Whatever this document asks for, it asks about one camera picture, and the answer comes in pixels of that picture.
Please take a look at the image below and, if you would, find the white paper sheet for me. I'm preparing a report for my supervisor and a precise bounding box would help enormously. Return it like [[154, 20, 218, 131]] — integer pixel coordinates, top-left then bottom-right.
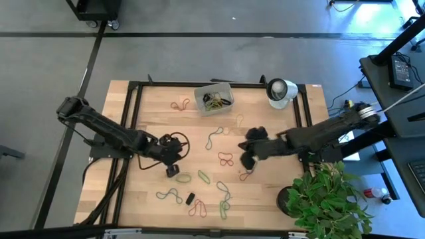
[[337, 131, 362, 163]]

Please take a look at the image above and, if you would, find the black keyboard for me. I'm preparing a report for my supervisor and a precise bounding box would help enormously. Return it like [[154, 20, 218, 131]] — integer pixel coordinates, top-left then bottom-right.
[[407, 158, 425, 196]]

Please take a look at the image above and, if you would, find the white desk lamp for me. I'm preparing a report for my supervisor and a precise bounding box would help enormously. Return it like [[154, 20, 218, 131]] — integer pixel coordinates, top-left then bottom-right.
[[266, 78, 299, 110]]

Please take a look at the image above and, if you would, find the black electronic box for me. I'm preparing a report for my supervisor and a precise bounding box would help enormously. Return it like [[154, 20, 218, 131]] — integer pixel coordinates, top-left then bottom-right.
[[387, 54, 415, 92]]

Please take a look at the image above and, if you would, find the grey furniture leg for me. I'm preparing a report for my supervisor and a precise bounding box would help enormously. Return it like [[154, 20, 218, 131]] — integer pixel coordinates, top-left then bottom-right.
[[0, 144, 27, 161]]

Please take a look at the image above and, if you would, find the black stand pole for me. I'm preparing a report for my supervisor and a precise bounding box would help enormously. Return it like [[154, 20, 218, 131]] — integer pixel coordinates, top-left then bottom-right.
[[371, 15, 425, 66]]

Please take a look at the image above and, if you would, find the black floor cable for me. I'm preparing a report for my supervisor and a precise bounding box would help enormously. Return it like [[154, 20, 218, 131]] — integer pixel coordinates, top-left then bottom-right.
[[327, 75, 367, 112]]

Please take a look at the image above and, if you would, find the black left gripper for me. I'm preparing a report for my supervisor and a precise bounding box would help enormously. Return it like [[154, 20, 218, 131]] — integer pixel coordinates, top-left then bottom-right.
[[145, 132, 187, 179]]

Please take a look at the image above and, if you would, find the white plastic bin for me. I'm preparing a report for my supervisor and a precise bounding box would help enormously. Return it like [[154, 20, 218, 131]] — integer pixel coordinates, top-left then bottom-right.
[[193, 82, 235, 117]]

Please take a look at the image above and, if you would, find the dark left gripper cable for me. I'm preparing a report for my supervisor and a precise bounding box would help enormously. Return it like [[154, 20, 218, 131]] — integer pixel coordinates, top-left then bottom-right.
[[137, 131, 191, 171]]

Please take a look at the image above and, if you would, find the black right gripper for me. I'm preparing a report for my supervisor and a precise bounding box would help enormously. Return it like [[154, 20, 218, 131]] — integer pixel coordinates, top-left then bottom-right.
[[238, 125, 295, 171]]

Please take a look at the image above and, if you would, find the white cable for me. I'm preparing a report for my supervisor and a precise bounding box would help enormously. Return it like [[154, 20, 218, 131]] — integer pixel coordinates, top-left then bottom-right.
[[378, 86, 425, 114]]

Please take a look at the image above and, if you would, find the black aluminium table frame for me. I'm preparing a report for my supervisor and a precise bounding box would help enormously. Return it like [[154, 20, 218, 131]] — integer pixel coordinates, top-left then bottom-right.
[[75, 74, 315, 239]]

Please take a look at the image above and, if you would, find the black cable bundle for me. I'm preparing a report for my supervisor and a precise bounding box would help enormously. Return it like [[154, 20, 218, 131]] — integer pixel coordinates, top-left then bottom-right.
[[78, 157, 131, 227]]

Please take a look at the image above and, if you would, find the yellow floor cable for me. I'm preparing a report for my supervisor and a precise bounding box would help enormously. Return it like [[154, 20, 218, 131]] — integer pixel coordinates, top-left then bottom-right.
[[327, 0, 361, 13]]

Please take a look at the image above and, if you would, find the green plant in black pot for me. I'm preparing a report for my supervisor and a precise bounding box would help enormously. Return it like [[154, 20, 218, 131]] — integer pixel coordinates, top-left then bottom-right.
[[276, 161, 373, 239]]

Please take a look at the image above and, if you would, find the red and white bottle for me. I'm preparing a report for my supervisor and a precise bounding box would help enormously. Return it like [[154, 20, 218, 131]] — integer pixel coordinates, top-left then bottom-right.
[[363, 187, 394, 205]]

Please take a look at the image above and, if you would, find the black wheeled cart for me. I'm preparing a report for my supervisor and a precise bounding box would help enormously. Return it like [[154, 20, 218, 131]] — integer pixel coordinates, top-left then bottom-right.
[[65, 0, 123, 31]]

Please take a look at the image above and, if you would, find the green rubber band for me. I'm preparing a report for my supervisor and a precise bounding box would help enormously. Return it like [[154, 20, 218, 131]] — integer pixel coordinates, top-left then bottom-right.
[[197, 169, 212, 185], [218, 198, 232, 221], [175, 173, 193, 185]]

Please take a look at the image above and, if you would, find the red rubber band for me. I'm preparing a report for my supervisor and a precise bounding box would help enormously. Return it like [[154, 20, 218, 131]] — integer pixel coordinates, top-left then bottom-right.
[[238, 168, 256, 182], [187, 199, 208, 218], [217, 151, 235, 167], [170, 98, 191, 112]]

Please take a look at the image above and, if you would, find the black desk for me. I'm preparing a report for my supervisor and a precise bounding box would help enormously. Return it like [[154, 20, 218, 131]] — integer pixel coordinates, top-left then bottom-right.
[[338, 54, 425, 218]]

